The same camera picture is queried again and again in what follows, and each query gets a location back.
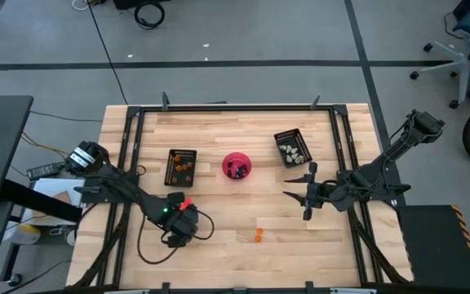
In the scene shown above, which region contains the white flat box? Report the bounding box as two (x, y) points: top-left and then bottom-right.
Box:
(30, 177), (86, 226)

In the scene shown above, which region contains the black platform with hazard stripe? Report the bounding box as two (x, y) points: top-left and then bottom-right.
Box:
(395, 203), (470, 292)

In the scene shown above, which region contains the black power adapter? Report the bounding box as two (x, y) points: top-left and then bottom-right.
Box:
(26, 162), (65, 182)

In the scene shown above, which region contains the yellow white bottle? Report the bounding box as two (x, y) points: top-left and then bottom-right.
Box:
(2, 222), (42, 246)

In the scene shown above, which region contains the coiled black cable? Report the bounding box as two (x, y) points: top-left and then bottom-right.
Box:
(133, 1), (166, 30)

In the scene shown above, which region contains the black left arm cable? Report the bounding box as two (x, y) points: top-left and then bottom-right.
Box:
(136, 207), (215, 265)

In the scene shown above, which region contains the black desk foot beam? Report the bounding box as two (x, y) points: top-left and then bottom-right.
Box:
(0, 178), (83, 224)

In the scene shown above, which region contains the black plastic slotted basket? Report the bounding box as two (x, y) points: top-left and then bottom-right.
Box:
(273, 127), (314, 170)
(163, 148), (198, 189)

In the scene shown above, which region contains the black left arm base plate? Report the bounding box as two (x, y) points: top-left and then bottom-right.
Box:
(80, 170), (140, 204)

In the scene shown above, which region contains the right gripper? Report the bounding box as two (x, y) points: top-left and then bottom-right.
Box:
(282, 162), (336, 221)

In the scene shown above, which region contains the black aluminium rig frame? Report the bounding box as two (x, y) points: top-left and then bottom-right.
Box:
(69, 91), (414, 294)

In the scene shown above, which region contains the pink plastic bowl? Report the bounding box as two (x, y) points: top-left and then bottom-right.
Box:
(221, 151), (254, 181)

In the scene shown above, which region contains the black equipment box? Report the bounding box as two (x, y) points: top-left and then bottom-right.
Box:
(112, 0), (171, 11)

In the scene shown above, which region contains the long black floor cable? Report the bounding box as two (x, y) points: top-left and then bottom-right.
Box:
(86, 2), (129, 105)

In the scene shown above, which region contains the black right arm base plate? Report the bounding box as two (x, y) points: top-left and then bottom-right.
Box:
(336, 169), (411, 202)

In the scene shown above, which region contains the yellow cable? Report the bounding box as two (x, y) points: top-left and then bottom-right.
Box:
(20, 131), (73, 161)

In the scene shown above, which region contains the blue white office chair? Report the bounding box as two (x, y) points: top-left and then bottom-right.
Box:
(409, 0), (470, 110)

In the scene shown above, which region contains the thin black cable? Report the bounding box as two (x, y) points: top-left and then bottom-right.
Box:
(29, 109), (104, 123)

